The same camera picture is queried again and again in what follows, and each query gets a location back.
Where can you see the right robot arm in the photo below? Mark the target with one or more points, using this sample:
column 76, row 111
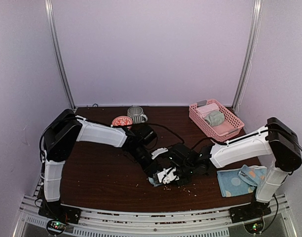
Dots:
column 275, row 138

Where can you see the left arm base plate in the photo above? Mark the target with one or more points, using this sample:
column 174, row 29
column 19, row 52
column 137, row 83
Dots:
column 55, row 210

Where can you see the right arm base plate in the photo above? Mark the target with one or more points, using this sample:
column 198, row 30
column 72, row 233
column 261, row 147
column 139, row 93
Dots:
column 250, row 211

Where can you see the right aluminium frame post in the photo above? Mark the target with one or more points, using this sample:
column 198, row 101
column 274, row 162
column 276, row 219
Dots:
column 252, row 41

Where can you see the blue patterned towel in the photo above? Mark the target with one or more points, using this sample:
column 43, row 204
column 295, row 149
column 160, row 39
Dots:
column 241, row 181

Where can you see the front aluminium rail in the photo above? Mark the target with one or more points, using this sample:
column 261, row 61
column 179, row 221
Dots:
column 193, row 223

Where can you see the left aluminium frame post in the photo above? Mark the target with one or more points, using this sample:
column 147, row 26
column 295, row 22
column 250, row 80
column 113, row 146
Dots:
column 57, row 51

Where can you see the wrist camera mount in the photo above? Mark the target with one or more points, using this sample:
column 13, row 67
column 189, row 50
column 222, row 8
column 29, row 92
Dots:
column 166, row 176
column 158, row 152

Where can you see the grey green rolled towel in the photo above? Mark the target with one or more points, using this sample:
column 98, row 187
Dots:
column 215, row 118

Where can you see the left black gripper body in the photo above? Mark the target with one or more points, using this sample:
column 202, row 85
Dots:
column 144, row 164

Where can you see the light blue towel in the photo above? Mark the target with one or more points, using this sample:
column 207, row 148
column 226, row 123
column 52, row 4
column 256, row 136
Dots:
column 153, row 182

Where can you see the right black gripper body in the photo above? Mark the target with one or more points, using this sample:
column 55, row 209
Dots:
column 187, row 171

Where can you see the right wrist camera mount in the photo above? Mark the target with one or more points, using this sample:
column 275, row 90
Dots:
column 166, row 176

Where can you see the pink plastic basket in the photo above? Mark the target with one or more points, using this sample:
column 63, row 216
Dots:
column 228, row 129

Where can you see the red patterned bowl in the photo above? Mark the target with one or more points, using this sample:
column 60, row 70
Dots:
column 122, row 121

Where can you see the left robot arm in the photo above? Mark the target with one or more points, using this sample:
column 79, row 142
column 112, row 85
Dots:
column 59, row 138

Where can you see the striped ceramic mug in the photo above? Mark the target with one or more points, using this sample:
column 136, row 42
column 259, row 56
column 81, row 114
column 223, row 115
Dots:
column 136, row 113

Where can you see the pink folded towel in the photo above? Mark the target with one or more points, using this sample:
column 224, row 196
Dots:
column 206, row 109

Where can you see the aluminium frame post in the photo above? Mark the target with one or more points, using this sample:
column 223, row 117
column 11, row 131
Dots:
column 57, row 51
column 252, row 41

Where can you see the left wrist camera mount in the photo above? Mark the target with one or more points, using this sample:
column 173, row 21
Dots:
column 158, row 152

